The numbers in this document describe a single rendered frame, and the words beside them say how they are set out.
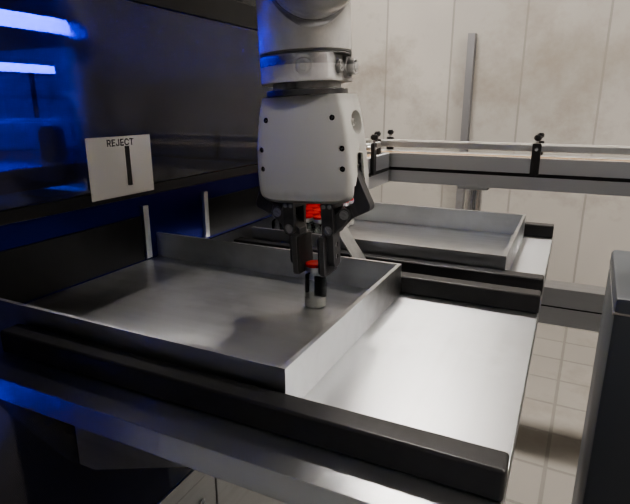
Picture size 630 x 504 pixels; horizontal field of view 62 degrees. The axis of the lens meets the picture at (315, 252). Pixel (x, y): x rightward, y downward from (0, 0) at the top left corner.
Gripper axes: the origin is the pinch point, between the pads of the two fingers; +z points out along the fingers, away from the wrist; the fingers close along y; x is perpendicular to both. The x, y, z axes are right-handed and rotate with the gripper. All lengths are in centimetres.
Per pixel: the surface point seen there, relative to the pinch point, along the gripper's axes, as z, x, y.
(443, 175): 6, -118, 13
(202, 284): 4.9, -0.1, 14.7
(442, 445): 4.7, 20.0, -17.2
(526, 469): 95, -106, -16
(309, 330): 5.8, 5.9, -2.0
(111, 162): -9.6, 6.9, 18.6
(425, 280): 4.5, -7.7, -9.2
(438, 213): 3.5, -41.0, -3.0
